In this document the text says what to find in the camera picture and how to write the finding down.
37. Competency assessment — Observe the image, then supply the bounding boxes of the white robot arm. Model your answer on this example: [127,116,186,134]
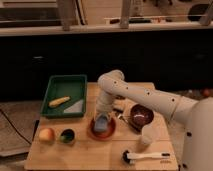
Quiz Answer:
[96,70,213,171]

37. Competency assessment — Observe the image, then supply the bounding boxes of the dark red bowl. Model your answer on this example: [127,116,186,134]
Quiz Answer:
[130,104,154,127]

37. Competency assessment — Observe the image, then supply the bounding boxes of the red plate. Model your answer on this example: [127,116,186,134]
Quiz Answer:
[87,119,116,141]

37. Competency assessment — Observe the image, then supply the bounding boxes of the grey cloth in tray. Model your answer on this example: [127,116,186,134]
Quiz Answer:
[64,100,83,113]

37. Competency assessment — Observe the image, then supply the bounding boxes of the green black small cup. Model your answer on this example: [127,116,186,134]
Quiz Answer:
[60,129,75,143]

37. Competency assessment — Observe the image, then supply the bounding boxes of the green plastic tray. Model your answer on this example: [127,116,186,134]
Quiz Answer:
[41,75,87,118]

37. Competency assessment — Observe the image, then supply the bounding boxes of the white translucent cup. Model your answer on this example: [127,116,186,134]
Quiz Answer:
[140,126,156,146]

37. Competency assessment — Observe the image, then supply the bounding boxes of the white dish brush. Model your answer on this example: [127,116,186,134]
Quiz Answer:
[122,150,170,164]

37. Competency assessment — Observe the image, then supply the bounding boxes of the yellow corn cob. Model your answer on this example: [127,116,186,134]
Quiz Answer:
[48,96,70,108]

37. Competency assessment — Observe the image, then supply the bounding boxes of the peach apple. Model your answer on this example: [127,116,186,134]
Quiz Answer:
[39,128,55,142]

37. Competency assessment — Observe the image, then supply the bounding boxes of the wooden shelf rail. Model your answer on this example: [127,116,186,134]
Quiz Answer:
[0,22,213,37]

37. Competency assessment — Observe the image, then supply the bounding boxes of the black cable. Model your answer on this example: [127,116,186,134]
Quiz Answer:
[0,108,33,146]

